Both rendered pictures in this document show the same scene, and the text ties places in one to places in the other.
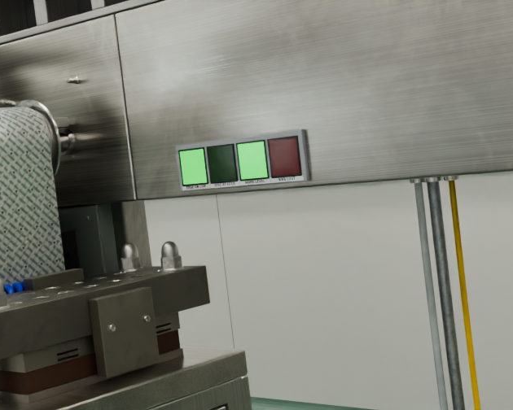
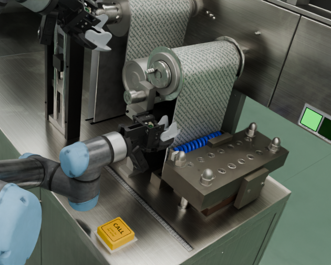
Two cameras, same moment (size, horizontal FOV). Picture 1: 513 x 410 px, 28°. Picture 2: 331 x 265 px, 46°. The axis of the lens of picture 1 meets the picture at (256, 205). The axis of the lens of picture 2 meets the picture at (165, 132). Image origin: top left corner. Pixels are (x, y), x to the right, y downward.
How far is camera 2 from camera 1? 86 cm
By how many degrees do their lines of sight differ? 30
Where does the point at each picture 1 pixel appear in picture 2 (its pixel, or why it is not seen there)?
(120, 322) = (252, 187)
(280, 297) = not seen: hidden behind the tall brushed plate
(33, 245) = (213, 118)
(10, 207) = (211, 102)
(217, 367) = (279, 202)
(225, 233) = not seen: outside the picture
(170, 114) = (310, 87)
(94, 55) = (276, 28)
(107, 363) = (240, 204)
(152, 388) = (255, 217)
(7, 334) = (209, 200)
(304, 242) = not seen: hidden behind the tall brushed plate
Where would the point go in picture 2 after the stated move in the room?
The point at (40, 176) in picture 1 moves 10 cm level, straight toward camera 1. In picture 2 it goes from (227, 86) to (235, 102)
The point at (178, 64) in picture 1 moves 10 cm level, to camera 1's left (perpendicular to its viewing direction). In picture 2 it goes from (329, 68) to (292, 60)
